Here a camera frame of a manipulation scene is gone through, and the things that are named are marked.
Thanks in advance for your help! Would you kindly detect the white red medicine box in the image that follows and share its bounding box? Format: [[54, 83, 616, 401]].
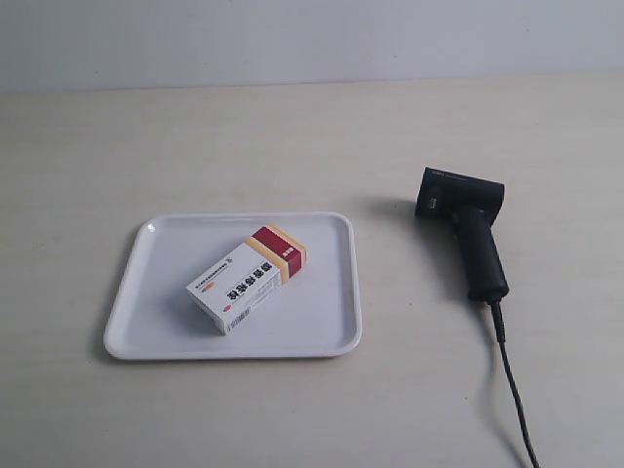
[[186, 223, 307, 335]]

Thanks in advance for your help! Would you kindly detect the white plastic tray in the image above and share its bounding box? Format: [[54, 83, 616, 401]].
[[103, 212, 363, 361]]

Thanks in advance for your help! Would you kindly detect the black scanner cable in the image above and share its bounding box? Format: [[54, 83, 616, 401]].
[[488, 297, 541, 468]]

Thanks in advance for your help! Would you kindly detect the black handheld barcode scanner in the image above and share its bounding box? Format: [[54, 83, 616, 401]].
[[414, 168, 509, 303]]

